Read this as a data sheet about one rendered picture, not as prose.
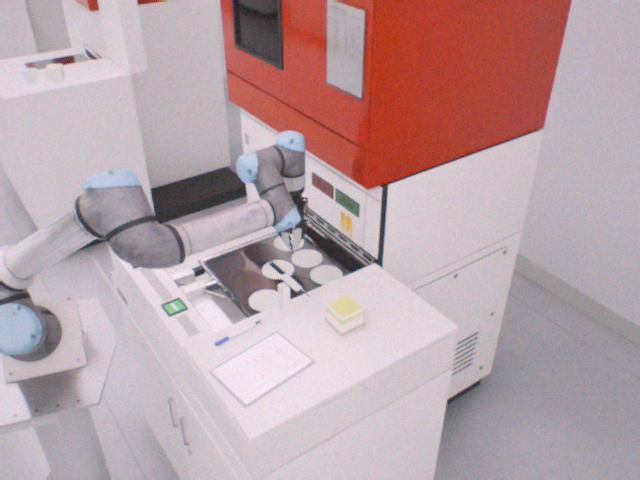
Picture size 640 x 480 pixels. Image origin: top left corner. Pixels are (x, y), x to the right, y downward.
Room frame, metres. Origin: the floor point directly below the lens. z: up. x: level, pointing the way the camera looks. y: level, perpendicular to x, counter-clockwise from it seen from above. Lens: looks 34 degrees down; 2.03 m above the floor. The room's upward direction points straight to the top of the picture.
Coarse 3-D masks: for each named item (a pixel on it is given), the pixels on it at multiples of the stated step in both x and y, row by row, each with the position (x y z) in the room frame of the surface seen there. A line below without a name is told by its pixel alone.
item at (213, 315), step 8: (192, 280) 1.49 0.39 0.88; (200, 296) 1.41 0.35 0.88; (208, 296) 1.41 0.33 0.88; (192, 304) 1.38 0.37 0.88; (200, 304) 1.38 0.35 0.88; (208, 304) 1.38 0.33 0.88; (216, 304) 1.38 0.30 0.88; (200, 312) 1.34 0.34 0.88; (208, 312) 1.34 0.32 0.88; (216, 312) 1.34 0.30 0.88; (208, 320) 1.31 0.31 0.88; (216, 320) 1.31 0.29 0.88; (224, 320) 1.31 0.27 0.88; (216, 328) 1.27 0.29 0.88; (224, 328) 1.27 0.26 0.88
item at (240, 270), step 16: (272, 240) 1.68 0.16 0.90; (304, 240) 1.68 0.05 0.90; (224, 256) 1.59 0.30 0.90; (240, 256) 1.59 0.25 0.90; (256, 256) 1.59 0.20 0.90; (272, 256) 1.59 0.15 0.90; (288, 256) 1.59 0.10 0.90; (224, 272) 1.51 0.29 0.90; (240, 272) 1.51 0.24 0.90; (256, 272) 1.51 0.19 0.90; (304, 272) 1.50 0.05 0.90; (240, 288) 1.43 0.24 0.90; (256, 288) 1.43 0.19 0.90; (272, 288) 1.43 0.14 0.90; (304, 288) 1.43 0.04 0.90
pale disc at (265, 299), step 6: (252, 294) 1.40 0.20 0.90; (258, 294) 1.40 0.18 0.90; (264, 294) 1.40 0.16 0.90; (270, 294) 1.40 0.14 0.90; (276, 294) 1.40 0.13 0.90; (252, 300) 1.37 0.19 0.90; (258, 300) 1.37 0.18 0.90; (264, 300) 1.37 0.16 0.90; (270, 300) 1.37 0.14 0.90; (276, 300) 1.37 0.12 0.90; (252, 306) 1.34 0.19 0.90; (258, 306) 1.34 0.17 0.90; (264, 306) 1.34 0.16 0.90; (270, 306) 1.34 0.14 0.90
